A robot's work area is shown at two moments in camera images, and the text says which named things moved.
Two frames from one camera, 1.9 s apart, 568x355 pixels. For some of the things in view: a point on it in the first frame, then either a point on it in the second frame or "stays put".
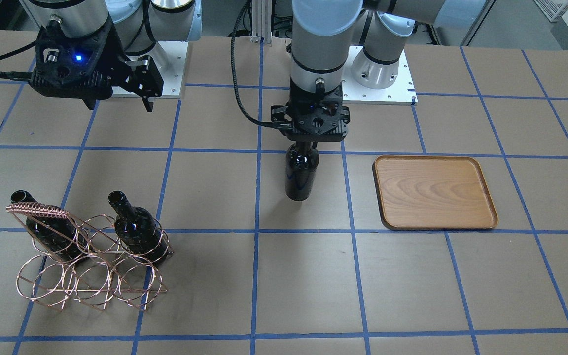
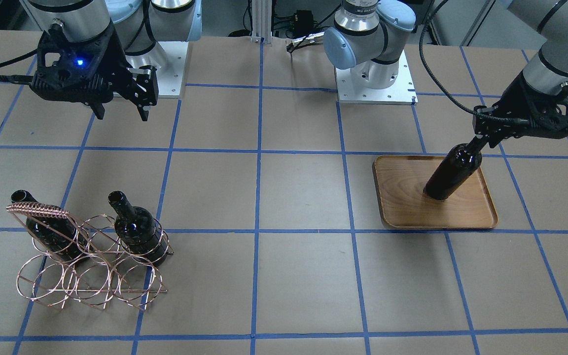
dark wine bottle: [301, 161] → [459, 163]
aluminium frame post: [262, 13] stays put
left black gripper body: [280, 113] → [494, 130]
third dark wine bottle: [61, 237] stays put
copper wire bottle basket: [87, 259] stays put
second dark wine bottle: [137, 229] stays put
